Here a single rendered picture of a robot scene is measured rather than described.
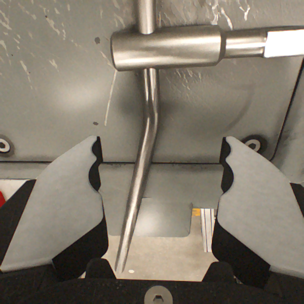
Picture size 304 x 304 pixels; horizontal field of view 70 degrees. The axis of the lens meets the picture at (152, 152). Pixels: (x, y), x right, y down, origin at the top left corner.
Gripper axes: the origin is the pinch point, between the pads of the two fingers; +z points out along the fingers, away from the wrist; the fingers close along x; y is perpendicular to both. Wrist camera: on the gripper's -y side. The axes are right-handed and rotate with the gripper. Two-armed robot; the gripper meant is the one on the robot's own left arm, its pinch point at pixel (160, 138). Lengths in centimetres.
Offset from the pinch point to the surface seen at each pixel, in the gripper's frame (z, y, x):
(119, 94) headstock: 4.1, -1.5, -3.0
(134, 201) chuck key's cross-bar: 2.7, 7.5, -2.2
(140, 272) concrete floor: 130, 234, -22
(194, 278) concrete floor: 130, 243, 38
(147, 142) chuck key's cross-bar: 2.6, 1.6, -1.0
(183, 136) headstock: 4.1, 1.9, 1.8
